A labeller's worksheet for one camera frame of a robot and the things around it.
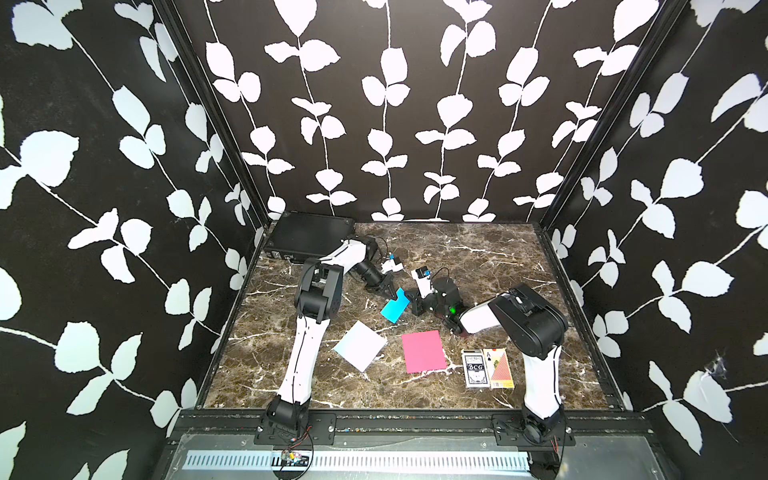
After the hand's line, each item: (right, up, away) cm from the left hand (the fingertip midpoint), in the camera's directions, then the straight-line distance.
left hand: (395, 292), depth 99 cm
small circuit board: (-25, -36, -28) cm, 52 cm away
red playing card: (+29, -19, -15) cm, 38 cm away
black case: (-37, +20, +18) cm, 46 cm away
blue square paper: (0, -5, -1) cm, 5 cm away
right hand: (+3, +1, -2) cm, 3 cm away
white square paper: (-11, -15, -10) cm, 21 cm away
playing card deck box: (+23, -19, -16) cm, 34 cm away
